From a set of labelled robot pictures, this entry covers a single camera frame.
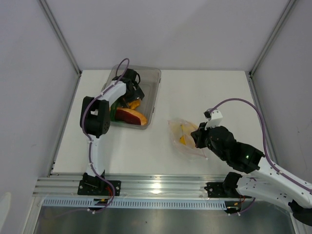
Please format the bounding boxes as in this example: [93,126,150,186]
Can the clear plastic food bin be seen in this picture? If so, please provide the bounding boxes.
[107,65,161,130]

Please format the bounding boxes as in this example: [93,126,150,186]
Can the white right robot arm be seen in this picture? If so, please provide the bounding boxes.
[191,122,312,226]

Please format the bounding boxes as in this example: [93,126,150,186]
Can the red yellow mango slice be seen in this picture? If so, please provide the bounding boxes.
[115,108,148,126]

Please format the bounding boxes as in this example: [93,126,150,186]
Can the corner aluminium post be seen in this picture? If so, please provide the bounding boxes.
[248,0,299,78]
[36,0,82,77]

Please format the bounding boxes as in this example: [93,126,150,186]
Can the white slotted cable duct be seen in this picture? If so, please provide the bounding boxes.
[42,197,227,210]

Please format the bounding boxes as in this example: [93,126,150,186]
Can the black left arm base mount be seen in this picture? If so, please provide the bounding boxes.
[78,180,121,196]

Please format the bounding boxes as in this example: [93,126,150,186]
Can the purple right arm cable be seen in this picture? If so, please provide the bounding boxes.
[211,97,312,193]

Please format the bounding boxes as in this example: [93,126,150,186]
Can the green onion stalks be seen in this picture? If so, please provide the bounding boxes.
[110,100,120,122]

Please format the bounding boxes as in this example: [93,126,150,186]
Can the right corner aluminium post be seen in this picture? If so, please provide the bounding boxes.
[248,0,299,78]

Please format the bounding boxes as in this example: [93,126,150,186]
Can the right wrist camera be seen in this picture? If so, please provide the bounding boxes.
[204,109,223,130]

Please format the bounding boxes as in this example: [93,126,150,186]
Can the yellow chicken toy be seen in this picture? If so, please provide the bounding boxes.
[127,99,141,110]

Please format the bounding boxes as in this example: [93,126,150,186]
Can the clear zip top bag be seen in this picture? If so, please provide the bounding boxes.
[168,118,208,160]

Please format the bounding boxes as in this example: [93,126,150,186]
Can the left corner aluminium post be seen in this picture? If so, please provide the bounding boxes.
[36,0,82,77]

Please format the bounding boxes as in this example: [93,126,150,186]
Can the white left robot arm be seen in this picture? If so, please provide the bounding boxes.
[80,69,148,195]

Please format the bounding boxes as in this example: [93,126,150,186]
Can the orange yellow potato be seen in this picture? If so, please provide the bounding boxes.
[179,136,188,146]

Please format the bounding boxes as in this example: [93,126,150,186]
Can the aluminium table edge rail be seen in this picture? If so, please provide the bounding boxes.
[33,174,225,199]

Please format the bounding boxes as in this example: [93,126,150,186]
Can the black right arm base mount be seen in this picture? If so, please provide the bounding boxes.
[204,172,242,198]

